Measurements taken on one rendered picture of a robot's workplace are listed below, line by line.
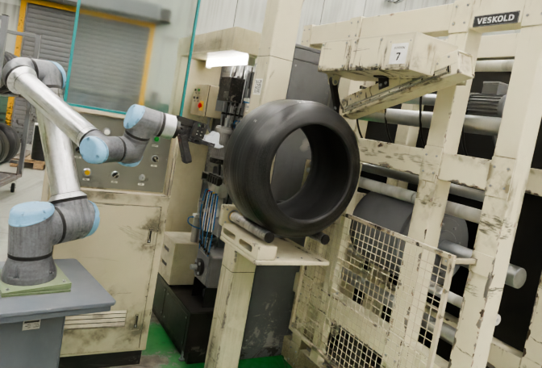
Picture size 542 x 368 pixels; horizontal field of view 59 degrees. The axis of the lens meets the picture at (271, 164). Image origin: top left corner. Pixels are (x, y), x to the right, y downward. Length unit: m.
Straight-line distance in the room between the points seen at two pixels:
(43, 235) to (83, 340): 0.82
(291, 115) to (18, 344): 1.30
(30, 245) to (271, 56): 1.27
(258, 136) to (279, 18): 0.67
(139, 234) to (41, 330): 0.69
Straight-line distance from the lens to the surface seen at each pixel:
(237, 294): 2.40
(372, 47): 2.08
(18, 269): 1.97
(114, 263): 2.49
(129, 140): 1.75
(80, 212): 2.03
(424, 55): 1.96
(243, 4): 11.55
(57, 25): 11.73
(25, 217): 1.91
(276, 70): 2.26
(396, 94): 2.11
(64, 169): 2.06
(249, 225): 2.04
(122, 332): 2.64
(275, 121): 1.86
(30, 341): 2.04
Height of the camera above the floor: 1.34
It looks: 5 degrees down
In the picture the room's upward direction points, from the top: 10 degrees clockwise
